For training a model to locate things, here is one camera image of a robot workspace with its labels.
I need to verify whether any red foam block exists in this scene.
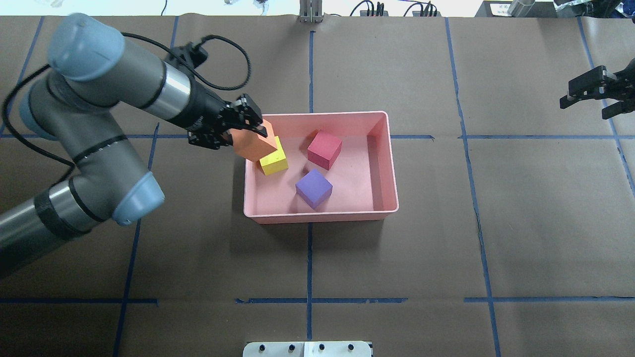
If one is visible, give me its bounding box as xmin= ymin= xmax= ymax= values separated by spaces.
xmin=307 ymin=130 xmax=343 ymax=170

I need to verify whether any small metal cylinder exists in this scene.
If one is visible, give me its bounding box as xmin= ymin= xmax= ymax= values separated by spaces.
xmin=507 ymin=0 xmax=536 ymax=18

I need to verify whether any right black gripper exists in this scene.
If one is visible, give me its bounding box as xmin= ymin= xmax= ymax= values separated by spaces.
xmin=560 ymin=58 xmax=635 ymax=120

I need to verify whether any purple foam block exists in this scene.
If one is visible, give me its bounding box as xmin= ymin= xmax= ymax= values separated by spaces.
xmin=295 ymin=169 xmax=333 ymax=210

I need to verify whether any orange foam block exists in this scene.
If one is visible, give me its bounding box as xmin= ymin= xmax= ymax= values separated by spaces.
xmin=230 ymin=119 xmax=278 ymax=162

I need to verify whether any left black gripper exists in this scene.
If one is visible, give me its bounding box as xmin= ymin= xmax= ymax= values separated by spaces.
xmin=172 ymin=84 xmax=268 ymax=150

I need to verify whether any yellow foam block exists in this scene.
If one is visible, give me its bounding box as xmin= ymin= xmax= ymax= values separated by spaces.
xmin=259 ymin=136 xmax=289 ymax=176

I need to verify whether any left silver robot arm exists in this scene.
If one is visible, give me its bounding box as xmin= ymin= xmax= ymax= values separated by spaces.
xmin=1 ymin=13 xmax=274 ymax=278

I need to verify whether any pink plastic bin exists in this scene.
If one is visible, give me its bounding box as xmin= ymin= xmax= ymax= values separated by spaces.
xmin=243 ymin=111 xmax=399 ymax=224

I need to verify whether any aluminium frame post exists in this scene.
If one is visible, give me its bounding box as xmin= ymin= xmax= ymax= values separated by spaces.
xmin=298 ymin=0 xmax=324 ymax=23

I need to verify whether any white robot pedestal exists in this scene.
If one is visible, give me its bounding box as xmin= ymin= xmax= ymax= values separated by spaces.
xmin=242 ymin=341 xmax=374 ymax=357

